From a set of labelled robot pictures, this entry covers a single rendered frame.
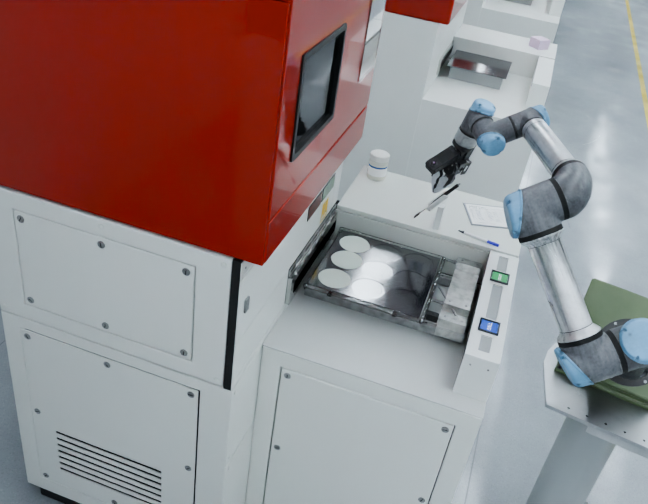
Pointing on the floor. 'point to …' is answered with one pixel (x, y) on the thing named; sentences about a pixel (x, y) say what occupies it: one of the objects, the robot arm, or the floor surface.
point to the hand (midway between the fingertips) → (433, 190)
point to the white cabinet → (350, 440)
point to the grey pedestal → (571, 466)
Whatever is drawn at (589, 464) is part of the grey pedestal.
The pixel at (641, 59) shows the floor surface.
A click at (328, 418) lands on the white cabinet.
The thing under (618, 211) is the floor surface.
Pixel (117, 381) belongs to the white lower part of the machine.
